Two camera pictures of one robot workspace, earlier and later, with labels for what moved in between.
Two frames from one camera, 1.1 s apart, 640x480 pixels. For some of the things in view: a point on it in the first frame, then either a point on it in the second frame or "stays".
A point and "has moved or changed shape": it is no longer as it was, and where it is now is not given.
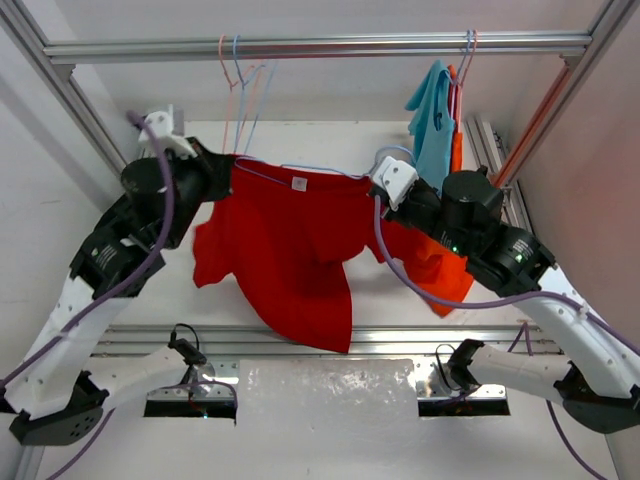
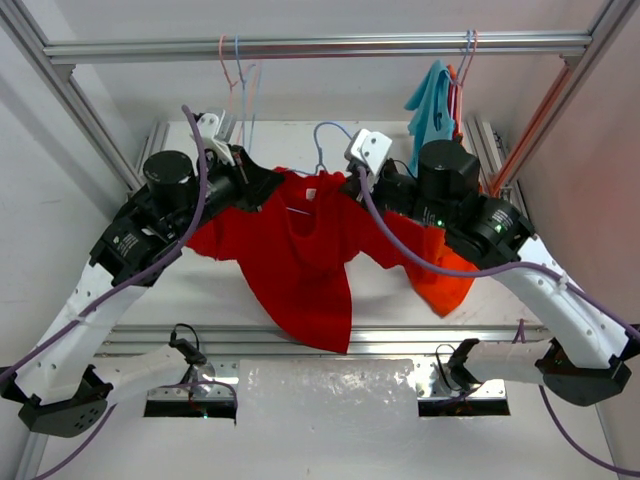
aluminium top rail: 491,46 stays
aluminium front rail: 262,340 stays
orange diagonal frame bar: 537,120 stays
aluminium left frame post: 59,76 stays
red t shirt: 285,233 has moved or changed shape
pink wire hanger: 231,87 -> 231,90
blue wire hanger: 326,168 -> 318,149
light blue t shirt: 432,125 stays
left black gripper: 218,173 -> 245,173
